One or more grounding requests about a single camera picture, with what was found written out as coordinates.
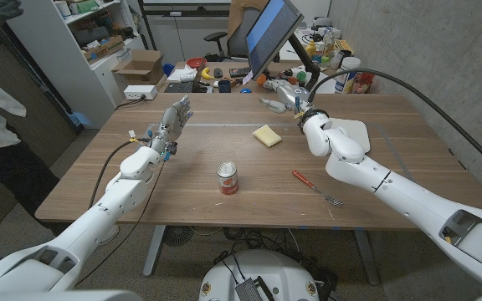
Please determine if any person's black gloved hand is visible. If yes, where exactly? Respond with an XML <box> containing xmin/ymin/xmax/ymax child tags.
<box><xmin>0</xmin><ymin>0</ymin><xmax>23</xmax><ymax>24</ymax></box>

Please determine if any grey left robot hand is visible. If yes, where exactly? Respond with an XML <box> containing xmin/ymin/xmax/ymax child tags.
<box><xmin>147</xmin><ymin>94</ymin><xmax>194</xmax><ymax>158</ymax></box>

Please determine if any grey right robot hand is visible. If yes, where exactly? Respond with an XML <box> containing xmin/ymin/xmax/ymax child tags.
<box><xmin>259</xmin><ymin>78</ymin><xmax>315</xmax><ymax>120</ymax></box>

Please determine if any yellow sponge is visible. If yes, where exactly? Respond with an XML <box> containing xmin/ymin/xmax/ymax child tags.
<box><xmin>252</xmin><ymin>124</ymin><xmax>284</xmax><ymax>148</ymax></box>

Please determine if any white plate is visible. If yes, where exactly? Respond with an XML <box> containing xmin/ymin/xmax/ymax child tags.
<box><xmin>328</xmin><ymin>118</ymin><xmax>371</xmax><ymax>154</ymax></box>

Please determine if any red and silver soda can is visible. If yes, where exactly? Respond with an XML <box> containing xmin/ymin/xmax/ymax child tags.
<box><xmin>216</xmin><ymin>161</ymin><xmax>239</xmax><ymax>196</ymax></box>

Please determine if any black laptop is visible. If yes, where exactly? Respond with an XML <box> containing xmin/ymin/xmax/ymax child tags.
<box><xmin>164</xmin><ymin>81</ymin><xmax>196</xmax><ymax>94</ymax></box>

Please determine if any white power box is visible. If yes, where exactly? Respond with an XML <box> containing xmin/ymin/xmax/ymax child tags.
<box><xmin>123</xmin><ymin>84</ymin><xmax>159</xmax><ymax>101</ymax></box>

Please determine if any black keyboard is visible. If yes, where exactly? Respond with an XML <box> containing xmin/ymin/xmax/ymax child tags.
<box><xmin>228</xmin><ymin>66</ymin><xmax>251</xmax><ymax>79</ymax></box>

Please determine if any open cardboard box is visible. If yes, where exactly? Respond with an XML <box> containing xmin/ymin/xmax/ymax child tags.
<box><xmin>112</xmin><ymin>48</ymin><xmax>167</xmax><ymax>87</ymax></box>

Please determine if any black computer monitor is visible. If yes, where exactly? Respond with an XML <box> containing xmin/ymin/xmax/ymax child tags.
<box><xmin>245</xmin><ymin>0</ymin><xmax>305</xmax><ymax>80</ymax></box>

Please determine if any white wipes canister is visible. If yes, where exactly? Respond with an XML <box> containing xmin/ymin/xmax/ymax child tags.
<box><xmin>334</xmin><ymin>56</ymin><xmax>362</xmax><ymax>94</ymax></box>

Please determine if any wooden back desk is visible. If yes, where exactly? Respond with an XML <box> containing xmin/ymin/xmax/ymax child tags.
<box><xmin>159</xmin><ymin>61</ymin><xmax>338</xmax><ymax>94</ymax></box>

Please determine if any grey office chair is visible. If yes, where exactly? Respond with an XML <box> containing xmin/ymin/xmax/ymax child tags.
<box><xmin>203</xmin><ymin>6</ymin><xmax>263</xmax><ymax>62</ymax></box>

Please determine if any white shelf unit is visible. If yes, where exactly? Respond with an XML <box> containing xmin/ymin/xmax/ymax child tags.
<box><xmin>6</xmin><ymin>0</ymin><xmax>148</xmax><ymax>130</ymax></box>

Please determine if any flat cardboard box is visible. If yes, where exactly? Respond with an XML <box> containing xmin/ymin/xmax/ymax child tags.
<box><xmin>82</xmin><ymin>35</ymin><xmax>126</xmax><ymax>64</ymax></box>

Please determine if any grey table leg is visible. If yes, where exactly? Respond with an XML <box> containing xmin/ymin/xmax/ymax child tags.
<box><xmin>142</xmin><ymin>225</ymin><xmax>167</xmax><ymax>278</ymax></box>
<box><xmin>353</xmin><ymin>228</ymin><xmax>381</xmax><ymax>286</ymax></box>

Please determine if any white robot torso base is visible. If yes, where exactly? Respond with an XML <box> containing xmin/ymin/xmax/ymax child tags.
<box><xmin>198</xmin><ymin>249</ymin><xmax>320</xmax><ymax>301</ymax></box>

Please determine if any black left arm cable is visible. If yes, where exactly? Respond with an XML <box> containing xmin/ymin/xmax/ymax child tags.
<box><xmin>88</xmin><ymin>137</ymin><xmax>152</xmax><ymax>210</ymax></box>

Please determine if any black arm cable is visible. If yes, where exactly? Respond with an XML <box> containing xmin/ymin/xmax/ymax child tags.
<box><xmin>88</xmin><ymin>137</ymin><xmax>152</xmax><ymax>210</ymax></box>
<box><xmin>307</xmin><ymin>68</ymin><xmax>482</xmax><ymax>181</ymax></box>

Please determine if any red-handled metal fork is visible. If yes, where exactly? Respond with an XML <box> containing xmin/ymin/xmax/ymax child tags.
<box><xmin>291</xmin><ymin>169</ymin><xmax>345</xmax><ymax>209</ymax></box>

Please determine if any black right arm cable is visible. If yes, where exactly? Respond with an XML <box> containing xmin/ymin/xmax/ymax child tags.
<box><xmin>307</xmin><ymin>68</ymin><xmax>482</xmax><ymax>181</ymax></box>

